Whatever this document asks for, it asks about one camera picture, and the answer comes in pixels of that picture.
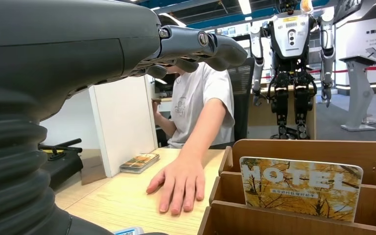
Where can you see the grey kiosk stand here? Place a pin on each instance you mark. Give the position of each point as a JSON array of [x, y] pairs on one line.
[[360, 94]]

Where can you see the white card reader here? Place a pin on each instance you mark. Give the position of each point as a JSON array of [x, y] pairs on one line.
[[128, 232]]

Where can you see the yellow hotel room key card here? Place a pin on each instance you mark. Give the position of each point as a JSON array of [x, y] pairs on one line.
[[301, 194]]

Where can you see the guest person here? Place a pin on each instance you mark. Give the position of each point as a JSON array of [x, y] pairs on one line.
[[194, 97]]

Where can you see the wooden compartment organizer box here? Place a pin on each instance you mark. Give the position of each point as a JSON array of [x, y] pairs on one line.
[[288, 149]]

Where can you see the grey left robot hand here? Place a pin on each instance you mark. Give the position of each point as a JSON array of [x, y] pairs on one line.
[[61, 48]]

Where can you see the white desk partition box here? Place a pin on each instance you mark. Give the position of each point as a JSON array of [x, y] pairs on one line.
[[123, 123]]

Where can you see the black office chair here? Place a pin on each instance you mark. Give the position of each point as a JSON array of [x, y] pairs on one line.
[[243, 97]]

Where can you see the long ceiling light strip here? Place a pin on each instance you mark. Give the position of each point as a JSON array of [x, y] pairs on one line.
[[244, 6]]

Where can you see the background humanoid robot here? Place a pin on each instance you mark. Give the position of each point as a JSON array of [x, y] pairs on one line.
[[290, 35]]

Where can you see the small brown cardboard box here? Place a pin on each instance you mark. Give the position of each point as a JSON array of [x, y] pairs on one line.
[[92, 165]]

